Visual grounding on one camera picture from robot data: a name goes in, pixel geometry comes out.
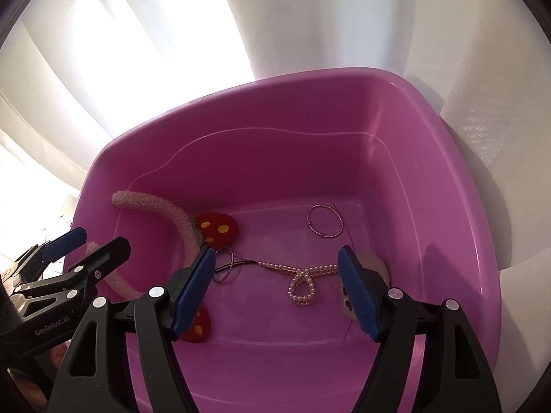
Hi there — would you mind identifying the pink headband with red mushrooms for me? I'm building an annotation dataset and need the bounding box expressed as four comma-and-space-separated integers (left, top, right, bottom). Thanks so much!
86, 189, 239, 342

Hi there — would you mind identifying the small silver bangle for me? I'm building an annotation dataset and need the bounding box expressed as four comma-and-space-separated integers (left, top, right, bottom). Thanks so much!
214, 246, 237, 285

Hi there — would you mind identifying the medium silver bangle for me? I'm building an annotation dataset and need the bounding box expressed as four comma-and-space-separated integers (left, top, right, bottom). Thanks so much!
307, 204, 344, 238

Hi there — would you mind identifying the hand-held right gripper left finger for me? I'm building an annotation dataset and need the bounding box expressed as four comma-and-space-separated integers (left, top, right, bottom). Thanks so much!
52, 246, 216, 413

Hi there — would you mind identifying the pearl hair claw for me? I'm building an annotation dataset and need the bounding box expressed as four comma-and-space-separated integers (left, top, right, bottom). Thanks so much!
257, 260, 341, 308

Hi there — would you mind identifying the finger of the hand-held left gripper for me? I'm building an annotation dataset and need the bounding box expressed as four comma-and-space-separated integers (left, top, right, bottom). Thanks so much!
17, 236, 132, 306
9, 227, 88, 285

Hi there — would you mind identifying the white curtain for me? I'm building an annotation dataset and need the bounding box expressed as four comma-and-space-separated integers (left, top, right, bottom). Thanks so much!
0, 0, 551, 276

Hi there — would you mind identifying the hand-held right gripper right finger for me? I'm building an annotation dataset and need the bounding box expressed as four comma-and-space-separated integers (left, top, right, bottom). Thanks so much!
338, 245, 502, 413

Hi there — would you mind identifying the purple plastic basin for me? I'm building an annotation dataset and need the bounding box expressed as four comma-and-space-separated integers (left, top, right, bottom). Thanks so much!
71, 67, 505, 413

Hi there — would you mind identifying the dark metal hair pin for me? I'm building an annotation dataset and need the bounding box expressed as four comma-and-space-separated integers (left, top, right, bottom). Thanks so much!
217, 258, 261, 276

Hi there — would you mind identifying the person's left hand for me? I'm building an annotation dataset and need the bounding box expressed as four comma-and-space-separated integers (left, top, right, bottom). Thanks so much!
9, 342, 70, 413

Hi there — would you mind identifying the beige plush scrunchie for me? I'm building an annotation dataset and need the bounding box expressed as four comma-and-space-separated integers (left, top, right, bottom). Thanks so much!
336, 252, 392, 321

